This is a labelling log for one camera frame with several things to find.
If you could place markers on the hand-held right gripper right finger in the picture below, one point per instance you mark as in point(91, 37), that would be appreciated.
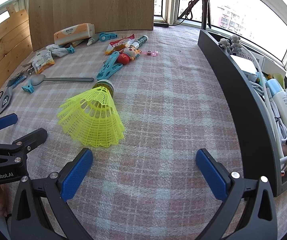
point(211, 176)

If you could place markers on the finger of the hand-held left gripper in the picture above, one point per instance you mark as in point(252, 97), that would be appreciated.
point(6, 121)
point(32, 137)

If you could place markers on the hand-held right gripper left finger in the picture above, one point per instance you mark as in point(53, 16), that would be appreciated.
point(77, 175)

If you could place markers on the yellow plastic shuttlecock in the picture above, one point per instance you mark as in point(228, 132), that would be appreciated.
point(93, 120)

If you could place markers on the orange white snack packet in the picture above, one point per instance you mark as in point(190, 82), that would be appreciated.
point(42, 61)

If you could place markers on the black storage box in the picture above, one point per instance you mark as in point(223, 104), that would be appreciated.
point(233, 85)

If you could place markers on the pink checked desktop cloth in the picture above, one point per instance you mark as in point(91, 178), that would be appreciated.
point(163, 110)

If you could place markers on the person's left hand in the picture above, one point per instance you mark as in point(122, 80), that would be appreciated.
point(2, 200)

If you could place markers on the grey key fob tag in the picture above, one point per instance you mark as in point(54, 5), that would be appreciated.
point(4, 101)

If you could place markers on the small blue clothespin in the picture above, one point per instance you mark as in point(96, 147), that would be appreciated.
point(28, 87)
point(69, 49)

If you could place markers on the grey spoon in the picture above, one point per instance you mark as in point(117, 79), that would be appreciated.
point(66, 79)

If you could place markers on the wood plank panel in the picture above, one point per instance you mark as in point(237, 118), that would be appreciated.
point(6, 50)

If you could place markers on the crumpled white plastic wrapper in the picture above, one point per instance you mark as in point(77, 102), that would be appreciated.
point(56, 50)

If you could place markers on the white bottle with blue cap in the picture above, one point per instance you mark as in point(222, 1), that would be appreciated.
point(286, 115)

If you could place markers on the large blue clothespin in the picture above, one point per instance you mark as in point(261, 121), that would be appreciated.
point(108, 66)

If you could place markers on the small orange packet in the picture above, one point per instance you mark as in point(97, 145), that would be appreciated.
point(78, 43)

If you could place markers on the orange tissue pack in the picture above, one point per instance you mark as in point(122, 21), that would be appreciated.
point(73, 33)

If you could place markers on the grey glue tube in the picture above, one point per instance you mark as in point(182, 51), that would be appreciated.
point(93, 40)

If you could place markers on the white box with blue print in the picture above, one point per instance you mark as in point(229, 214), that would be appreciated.
point(246, 66)

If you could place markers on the yellow green packet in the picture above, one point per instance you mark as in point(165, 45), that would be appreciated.
point(278, 78)

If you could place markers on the red cartoon doll toy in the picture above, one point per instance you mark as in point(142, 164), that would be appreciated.
point(126, 56)

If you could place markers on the blue clothespin with round hole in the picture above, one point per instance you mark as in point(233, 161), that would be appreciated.
point(106, 36)

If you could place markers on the red white sachet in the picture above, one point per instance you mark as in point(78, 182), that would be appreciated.
point(117, 45)

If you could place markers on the white cardboard box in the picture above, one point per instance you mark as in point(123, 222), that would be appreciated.
point(273, 65)

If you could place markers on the grey ball cluster toy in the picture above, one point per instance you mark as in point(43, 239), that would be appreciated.
point(231, 43)

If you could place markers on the small pink plastic trinket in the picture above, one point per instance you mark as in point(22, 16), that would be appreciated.
point(151, 53)

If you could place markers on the wooden board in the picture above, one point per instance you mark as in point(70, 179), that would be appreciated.
point(91, 7)

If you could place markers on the white green tube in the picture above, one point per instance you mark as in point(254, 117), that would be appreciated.
point(141, 40)

